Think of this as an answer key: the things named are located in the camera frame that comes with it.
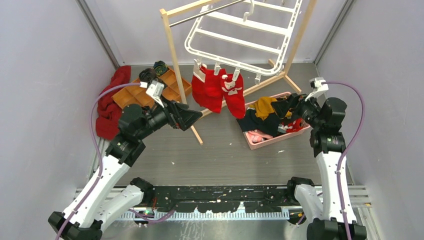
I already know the red santa sock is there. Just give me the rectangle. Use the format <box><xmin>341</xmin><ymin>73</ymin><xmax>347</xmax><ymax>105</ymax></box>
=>
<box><xmin>191</xmin><ymin>64</ymin><xmax>207</xmax><ymax>107</ymax></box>
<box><xmin>220</xmin><ymin>74</ymin><xmax>246</xmax><ymax>119</ymax></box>
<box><xmin>283</xmin><ymin>118</ymin><xmax>304</xmax><ymax>133</ymax></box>
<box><xmin>201</xmin><ymin>66</ymin><xmax>227</xmax><ymax>114</ymax></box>

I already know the pink sock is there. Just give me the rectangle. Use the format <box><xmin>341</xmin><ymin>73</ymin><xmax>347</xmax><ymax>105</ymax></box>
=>
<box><xmin>246</xmin><ymin>129</ymin><xmax>273</xmax><ymax>144</ymax></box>

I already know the mustard yellow sock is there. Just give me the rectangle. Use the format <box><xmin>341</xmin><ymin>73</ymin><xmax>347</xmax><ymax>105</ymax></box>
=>
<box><xmin>248</xmin><ymin>96</ymin><xmax>278</xmax><ymax>120</ymax></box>

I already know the rolled dark sock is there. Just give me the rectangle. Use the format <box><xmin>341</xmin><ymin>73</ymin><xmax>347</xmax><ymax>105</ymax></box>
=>
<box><xmin>138</xmin><ymin>68</ymin><xmax>158</xmax><ymax>84</ymax></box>

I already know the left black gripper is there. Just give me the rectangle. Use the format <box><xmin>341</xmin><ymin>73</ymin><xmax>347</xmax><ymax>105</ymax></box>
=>
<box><xmin>136</xmin><ymin>94</ymin><xmax>202</xmax><ymax>140</ymax></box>

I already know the red cloth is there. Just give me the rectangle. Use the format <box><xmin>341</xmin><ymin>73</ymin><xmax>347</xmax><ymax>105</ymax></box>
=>
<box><xmin>95</xmin><ymin>65</ymin><xmax>131</xmax><ymax>141</ymax></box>

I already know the pink plastic basket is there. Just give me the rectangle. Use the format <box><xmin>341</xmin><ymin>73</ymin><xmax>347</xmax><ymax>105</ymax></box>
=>
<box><xmin>242</xmin><ymin>92</ymin><xmax>311</xmax><ymax>150</ymax></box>

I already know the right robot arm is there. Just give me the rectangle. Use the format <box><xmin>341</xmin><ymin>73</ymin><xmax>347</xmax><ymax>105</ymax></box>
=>
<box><xmin>271</xmin><ymin>93</ymin><xmax>367</xmax><ymax>240</ymax></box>

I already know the black sock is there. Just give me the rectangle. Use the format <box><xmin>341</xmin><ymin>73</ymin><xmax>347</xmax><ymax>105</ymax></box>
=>
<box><xmin>236</xmin><ymin>109</ymin><xmax>281</xmax><ymax>138</ymax></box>

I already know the rolled teal sock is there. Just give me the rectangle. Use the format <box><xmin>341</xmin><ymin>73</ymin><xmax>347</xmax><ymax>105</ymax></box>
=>
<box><xmin>153</xmin><ymin>60</ymin><xmax>169</xmax><ymax>77</ymax></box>

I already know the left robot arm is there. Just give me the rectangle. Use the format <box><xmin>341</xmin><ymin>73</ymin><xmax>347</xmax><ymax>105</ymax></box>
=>
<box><xmin>48</xmin><ymin>98</ymin><xmax>203</xmax><ymax>240</ymax></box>

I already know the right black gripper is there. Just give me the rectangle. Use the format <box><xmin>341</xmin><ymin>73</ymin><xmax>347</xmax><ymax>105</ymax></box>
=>
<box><xmin>271</xmin><ymin>90</ymin><xmax>324</xmax><ymax>129</ymax></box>

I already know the wooden compartment tray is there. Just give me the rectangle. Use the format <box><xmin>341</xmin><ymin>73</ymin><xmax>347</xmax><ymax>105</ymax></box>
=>
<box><xmin>112</xmin><ymin>68</ymin><xmax>182</xmax><ymax>109</ymax></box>

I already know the wooden drying rack frame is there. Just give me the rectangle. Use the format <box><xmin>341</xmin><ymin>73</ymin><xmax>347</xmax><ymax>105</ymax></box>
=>
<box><xmin>159</xmin><ymin>0</ymin><xmax>318</xmax><ymax>146</ymax></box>

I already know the white plastic clip hanger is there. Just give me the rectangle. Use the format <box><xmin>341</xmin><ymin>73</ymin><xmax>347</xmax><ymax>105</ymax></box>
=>
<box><xmin>184</xmin><ymin>0</ymin><xmax>304</xmax><ymax>80</ymax></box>

